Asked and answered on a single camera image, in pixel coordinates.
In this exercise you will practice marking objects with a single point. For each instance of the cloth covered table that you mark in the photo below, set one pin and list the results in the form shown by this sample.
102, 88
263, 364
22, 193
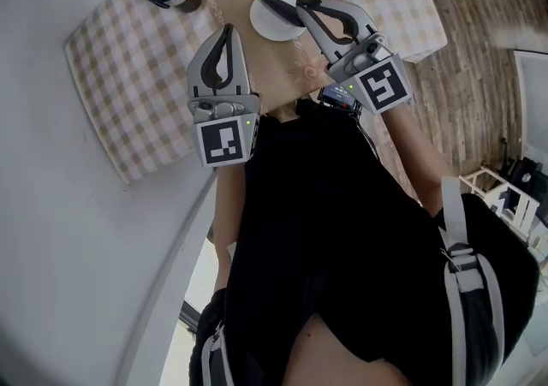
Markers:
128, 76

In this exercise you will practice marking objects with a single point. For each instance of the person's right forearm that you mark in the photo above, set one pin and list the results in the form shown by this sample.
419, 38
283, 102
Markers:
411, 140

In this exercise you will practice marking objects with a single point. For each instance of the white slatted stool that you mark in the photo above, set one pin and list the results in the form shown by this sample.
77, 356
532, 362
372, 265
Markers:
509, 200

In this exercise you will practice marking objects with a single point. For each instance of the white round plate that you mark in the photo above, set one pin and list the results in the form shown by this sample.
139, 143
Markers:
269, 27

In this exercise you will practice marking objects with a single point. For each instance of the beige checkered flower tablecloth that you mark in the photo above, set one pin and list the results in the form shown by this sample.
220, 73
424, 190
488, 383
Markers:
274, 63

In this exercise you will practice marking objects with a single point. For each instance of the person's bare leg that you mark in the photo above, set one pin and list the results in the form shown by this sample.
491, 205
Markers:
342, 354

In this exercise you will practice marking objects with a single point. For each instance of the purple eggplant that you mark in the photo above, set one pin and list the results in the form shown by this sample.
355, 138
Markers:
278, 3

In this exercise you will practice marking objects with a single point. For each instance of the black equipment case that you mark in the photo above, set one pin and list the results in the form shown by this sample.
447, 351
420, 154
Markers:
526, 172

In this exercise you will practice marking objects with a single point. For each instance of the person's black garment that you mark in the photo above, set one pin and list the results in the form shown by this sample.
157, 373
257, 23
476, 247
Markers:
321, 204

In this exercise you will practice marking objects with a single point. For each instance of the white cabinet door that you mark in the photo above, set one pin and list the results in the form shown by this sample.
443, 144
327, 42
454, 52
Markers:
533, 106

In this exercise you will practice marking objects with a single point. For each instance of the person's left forearm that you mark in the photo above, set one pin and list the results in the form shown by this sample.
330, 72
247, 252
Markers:
229, 204

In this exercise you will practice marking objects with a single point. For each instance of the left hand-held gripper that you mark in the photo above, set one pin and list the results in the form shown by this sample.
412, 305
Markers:
222, 140

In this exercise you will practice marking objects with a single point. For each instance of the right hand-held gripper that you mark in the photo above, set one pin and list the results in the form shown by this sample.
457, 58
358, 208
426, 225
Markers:
385, 84

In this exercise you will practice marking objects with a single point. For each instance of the small black screen device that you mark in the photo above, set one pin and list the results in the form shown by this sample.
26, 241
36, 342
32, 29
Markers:
336, 95

